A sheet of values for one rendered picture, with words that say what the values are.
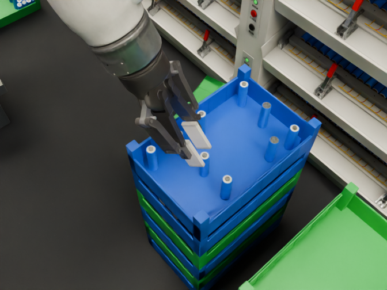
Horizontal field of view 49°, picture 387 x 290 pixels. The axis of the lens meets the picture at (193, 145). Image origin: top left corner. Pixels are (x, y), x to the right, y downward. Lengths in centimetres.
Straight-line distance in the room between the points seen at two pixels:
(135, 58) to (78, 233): 75
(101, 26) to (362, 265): 63
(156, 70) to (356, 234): 52
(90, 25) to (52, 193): 84
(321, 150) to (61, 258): 76
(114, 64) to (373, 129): 67
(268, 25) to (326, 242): 53
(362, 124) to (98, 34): 70
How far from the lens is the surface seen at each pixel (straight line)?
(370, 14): 98
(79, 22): 54
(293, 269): 85
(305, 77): 112
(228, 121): 89
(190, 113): 71
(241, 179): 81
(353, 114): 108
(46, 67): 162
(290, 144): 84
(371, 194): 121
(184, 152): 71
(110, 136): 137
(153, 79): 60
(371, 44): 96
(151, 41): 58
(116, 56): 57
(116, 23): 54
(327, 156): 123
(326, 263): 87
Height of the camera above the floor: 111
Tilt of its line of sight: 57 degrees down
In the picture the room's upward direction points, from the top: straight up
